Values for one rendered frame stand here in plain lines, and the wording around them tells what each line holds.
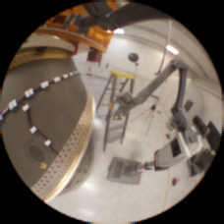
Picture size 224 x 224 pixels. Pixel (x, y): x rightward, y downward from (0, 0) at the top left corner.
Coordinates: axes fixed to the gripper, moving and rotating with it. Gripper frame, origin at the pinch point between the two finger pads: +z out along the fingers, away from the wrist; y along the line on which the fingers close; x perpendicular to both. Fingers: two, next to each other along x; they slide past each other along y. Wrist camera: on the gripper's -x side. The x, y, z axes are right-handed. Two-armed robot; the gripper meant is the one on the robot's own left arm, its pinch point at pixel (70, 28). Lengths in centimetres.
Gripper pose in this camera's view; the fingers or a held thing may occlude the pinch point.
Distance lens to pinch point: 44.1
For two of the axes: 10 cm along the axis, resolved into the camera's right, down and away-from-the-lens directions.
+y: -3.3, 5.1, -8.0
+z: -9.1, -3.8, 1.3
